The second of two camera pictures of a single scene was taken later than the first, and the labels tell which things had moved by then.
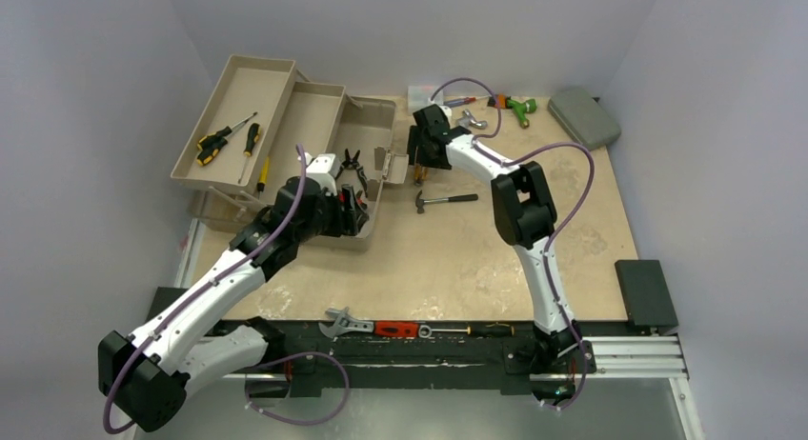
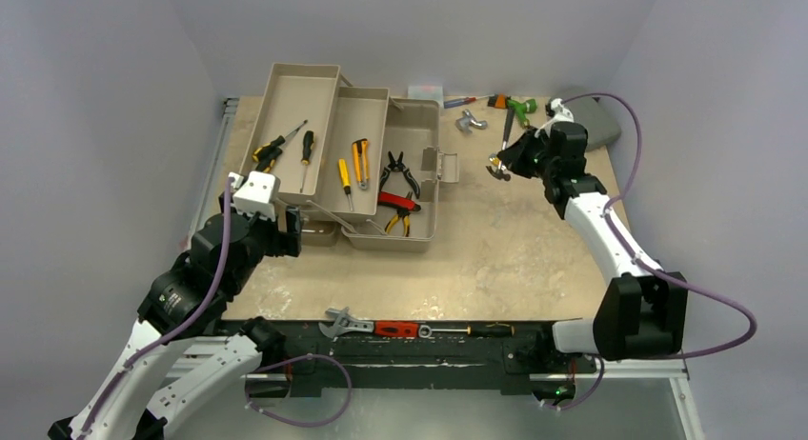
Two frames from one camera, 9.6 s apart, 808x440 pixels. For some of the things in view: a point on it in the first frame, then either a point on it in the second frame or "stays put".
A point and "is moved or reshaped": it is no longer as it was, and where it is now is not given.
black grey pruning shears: [353, 162] → [397, 166]
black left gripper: [343, 225] → [292, 223]
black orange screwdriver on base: [496, 330] stays put
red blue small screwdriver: [462, 101] stays put
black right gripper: [416, 147] → [518, 156]
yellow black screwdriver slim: [253, 138] → [309, 136]
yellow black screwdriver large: [211, 145] → [274, 144]
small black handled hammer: [419, 201] → [499, 172]
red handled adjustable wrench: [345, 325] stays put
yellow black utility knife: [421, 174] → [361, 162]
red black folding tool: [342, 201] → [398, 202]
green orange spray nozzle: [521, 109] stays put
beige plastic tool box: [248, 134] is moved or reshaped
